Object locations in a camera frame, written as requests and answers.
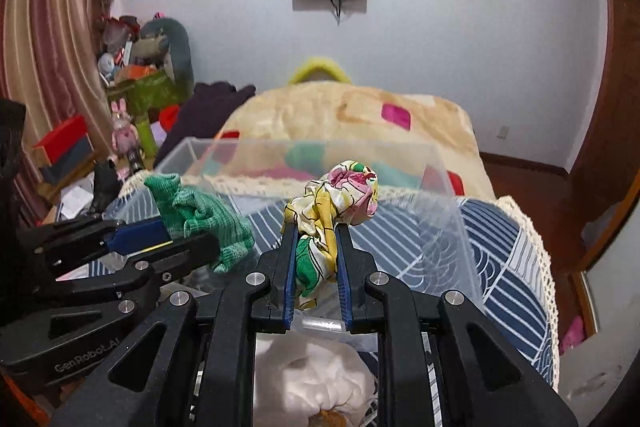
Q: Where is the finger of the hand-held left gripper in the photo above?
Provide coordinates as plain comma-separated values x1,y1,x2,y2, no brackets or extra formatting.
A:
0,233,222,358
17,218,175,280

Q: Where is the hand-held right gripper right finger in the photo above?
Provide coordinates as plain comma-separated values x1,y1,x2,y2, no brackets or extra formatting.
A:
334,223,583,427

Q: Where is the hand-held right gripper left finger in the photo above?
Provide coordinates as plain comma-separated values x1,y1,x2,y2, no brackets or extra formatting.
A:
47,221,301,427

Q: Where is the green knit cloth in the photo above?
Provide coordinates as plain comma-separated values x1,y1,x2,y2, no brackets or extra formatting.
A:
144,173,256,274

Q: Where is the clear plastic storage box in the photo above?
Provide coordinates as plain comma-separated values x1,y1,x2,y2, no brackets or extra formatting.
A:
100,137,488,427

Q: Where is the floral patterned cloth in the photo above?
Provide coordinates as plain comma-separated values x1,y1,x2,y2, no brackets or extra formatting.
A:
282,161,381,312

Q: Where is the black toy figure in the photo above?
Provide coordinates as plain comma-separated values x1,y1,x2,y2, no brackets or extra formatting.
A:
91,161,122,214

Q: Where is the white cloth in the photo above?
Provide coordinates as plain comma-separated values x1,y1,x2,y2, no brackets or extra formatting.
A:
256,336,377,427

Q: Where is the pink rabbit plush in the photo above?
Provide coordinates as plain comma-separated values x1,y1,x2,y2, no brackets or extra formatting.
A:
110,100,142,158

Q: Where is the red cloth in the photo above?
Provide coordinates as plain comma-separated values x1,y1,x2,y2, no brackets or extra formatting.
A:
159,105,182,131

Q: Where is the red and grey box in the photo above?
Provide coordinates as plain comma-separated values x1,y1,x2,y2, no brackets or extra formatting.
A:
32,115,96,182

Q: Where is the orange-brown cloth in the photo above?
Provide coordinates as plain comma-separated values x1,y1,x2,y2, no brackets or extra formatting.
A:
307,408,352,427

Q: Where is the green plush toy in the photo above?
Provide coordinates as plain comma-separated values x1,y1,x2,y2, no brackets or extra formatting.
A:
105,71,190,158

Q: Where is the dark purple cloth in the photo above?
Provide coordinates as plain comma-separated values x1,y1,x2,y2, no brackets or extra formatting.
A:
157,81,257,158

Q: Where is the beige patchwork blanket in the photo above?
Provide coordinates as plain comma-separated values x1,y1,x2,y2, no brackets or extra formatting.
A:
214,82,497,200

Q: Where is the blue striped lace-edged blanket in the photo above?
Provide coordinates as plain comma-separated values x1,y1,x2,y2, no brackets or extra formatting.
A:
112,172,562,390

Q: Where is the grey-green plush dinosaur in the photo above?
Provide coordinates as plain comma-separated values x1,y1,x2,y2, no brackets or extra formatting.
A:
132,17,195,94

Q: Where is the pile of small toys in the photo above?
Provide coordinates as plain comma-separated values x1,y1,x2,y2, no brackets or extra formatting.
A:
96,12,142,84

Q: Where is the striped pink curtain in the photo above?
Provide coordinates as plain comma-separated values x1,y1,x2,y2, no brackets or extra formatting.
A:
0,0,127,228

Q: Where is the pink cloth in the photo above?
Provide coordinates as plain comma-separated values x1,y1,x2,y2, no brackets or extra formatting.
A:
559,316,587,354

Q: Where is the brown wooden wardrobe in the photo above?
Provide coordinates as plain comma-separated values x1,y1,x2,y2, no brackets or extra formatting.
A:
539,0,640,273

